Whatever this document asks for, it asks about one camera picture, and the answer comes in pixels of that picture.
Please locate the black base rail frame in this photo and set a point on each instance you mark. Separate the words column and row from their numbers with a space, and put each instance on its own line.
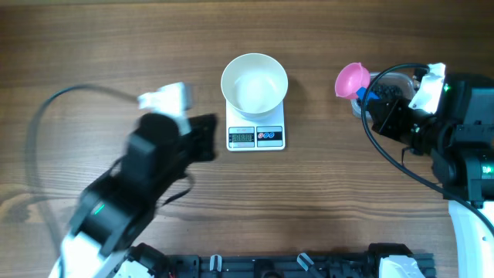
column 379, row 260

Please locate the pink scoop with blue handle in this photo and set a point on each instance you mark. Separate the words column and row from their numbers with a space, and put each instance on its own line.
column 352, row 82

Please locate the white bowl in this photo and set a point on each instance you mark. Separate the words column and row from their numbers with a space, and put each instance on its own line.
column 254, row 84

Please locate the clear plastic container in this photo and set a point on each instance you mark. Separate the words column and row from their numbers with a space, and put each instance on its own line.
column 399, row 79

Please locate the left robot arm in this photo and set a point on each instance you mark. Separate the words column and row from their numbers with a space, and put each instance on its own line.
column 119, row 205

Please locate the white digital kitchen scale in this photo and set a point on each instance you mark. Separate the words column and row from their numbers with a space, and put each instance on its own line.
column 265, row 133

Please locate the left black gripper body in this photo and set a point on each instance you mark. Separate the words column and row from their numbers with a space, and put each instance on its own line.
column 201, row 137

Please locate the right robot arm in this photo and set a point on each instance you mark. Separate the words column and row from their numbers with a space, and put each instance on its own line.
column 458, row 137

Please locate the black beans in container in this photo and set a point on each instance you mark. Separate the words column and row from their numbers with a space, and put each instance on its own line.
column 384, row 93

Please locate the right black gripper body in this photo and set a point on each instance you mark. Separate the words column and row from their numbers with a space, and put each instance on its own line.
column 387, row 116

